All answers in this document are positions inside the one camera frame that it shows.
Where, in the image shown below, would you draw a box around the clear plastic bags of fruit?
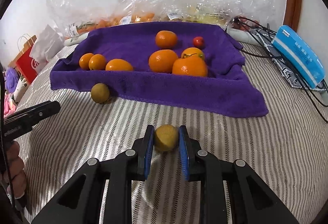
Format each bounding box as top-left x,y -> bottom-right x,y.
46,0 -> 275,38

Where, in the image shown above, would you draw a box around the small orange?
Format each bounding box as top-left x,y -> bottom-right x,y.
181,47 -> 205,59
79,53 -> 93,70
88,54 -> 107,70

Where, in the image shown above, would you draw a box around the red paper shopping bag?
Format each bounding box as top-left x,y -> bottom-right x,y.
8,33 -> 39,84

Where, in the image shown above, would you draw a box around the greenish yellow round fruit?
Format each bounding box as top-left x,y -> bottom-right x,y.
91,83 -> 111,104

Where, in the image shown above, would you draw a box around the patterned grey pouch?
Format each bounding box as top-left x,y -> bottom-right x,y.
253,29 -> 327,92

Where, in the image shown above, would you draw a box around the left hand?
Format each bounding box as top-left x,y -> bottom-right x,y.
7,141 -> 27,199

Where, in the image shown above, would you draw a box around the blue tissue pack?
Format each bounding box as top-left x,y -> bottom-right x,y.
271,25 -> 326,88

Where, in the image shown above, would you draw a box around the small red tomato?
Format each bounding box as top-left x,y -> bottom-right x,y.
193,36 -> 205,49

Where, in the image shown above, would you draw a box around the white power strip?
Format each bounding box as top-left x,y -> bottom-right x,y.
226,28 -> 260,46

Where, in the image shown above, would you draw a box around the black cable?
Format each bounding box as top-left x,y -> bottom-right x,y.
225,16 -> 328,123

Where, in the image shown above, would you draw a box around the white plastic bag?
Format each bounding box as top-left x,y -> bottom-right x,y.
30,25 -> 65,63

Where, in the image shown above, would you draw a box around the purple towel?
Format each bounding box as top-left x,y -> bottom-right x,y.
49,22 -> 268,118

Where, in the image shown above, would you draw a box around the large orange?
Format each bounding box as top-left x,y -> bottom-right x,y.
172,56 -> 208,77
148,50 -> 178,73

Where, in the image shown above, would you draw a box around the purple plush toy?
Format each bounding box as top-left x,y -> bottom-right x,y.
5,67 -> 19,93

